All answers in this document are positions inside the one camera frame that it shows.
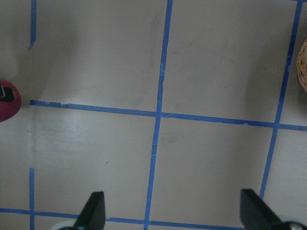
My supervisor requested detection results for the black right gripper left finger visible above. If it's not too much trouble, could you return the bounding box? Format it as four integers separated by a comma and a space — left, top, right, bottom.
73, 192, 106, 230

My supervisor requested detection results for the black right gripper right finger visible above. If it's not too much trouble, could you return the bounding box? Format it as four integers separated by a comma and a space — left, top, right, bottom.
240, 189, 283, 230

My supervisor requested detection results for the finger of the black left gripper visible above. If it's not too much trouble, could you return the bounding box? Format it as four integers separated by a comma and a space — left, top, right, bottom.
0, 83, 15, 101

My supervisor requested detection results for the red apple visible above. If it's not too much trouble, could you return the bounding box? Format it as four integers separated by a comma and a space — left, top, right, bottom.
0, 78, 22, 122

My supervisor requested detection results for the wicker basket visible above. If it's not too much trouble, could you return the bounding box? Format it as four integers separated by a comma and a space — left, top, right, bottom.
296, 39, 307, 92

